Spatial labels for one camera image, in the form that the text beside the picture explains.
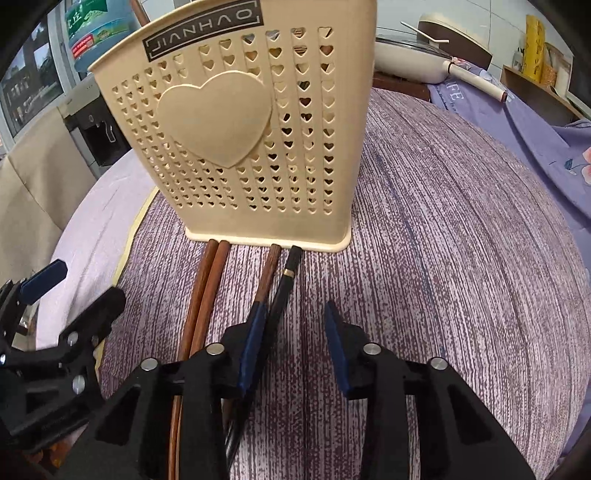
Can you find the glass jar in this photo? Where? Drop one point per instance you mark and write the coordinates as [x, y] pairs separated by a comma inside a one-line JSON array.
[[552, 67]]

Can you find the white tablecloth with yellow edge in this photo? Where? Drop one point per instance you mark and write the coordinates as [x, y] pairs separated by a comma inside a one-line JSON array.
[[87, 240]]

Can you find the purple striped tablecloth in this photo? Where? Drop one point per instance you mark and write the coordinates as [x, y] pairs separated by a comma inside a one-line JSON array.
[[438, 230]]

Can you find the blue water jug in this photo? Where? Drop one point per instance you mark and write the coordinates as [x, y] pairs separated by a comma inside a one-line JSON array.
[[92, 37]]

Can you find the beige cloth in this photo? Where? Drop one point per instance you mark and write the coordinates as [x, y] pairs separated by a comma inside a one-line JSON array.
[[41, 184]]

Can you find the white framed glass cabinet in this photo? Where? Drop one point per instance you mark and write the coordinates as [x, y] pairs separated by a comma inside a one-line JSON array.
[[32, 83]]

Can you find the cream and brown cooking pot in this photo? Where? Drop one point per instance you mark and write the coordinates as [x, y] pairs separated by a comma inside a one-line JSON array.
[[461, 34]]

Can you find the brown wooden chopstick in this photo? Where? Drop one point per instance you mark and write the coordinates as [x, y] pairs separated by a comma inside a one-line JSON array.
[[217, 277], [268, 272], [203, 277]]

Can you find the black chopstick with gold band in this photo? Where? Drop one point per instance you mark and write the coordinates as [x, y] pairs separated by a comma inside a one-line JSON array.
[[287, 281]]

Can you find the yellow printed packet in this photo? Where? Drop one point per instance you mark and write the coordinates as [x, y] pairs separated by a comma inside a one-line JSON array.
[[535, 44]]

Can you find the wooden shelf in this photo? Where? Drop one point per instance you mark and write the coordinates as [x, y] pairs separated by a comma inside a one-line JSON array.
[[540, 94]]

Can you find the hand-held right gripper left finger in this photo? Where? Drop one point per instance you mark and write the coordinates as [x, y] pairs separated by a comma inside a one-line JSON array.
[[251, 355]]

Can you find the white plastic ladle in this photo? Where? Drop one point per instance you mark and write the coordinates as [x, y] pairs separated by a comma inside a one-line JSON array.
[[425, 33]]

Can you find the grey water dispenser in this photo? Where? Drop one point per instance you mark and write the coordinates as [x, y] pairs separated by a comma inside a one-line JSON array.
[[99, 138]]

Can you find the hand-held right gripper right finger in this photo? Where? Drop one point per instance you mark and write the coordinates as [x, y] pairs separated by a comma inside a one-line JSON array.
[[334, 355]]

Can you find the glass pan lid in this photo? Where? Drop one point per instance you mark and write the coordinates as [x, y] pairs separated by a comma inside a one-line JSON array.
[[406, 39]]

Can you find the cream perforated plastic utensil holder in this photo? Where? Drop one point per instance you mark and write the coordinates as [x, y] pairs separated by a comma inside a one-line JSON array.
[[231, 184]]

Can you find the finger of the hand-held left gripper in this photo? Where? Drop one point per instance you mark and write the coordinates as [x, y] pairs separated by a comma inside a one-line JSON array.
[[44, 279], [99, 314]]

